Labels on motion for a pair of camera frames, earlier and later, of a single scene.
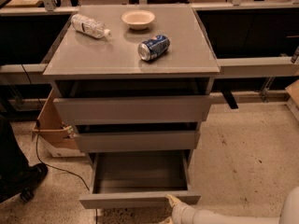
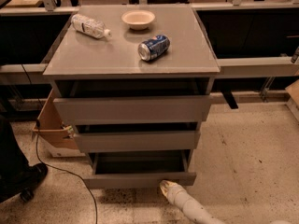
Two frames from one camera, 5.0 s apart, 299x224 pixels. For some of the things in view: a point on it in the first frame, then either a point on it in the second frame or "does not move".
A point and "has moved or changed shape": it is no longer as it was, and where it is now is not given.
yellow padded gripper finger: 173,200 -> 167,187
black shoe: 23,183 does not move
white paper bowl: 138,20 does not move
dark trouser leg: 13,161 does not move
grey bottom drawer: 139,178 has moved or changed shape
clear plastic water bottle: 90,26 does not move
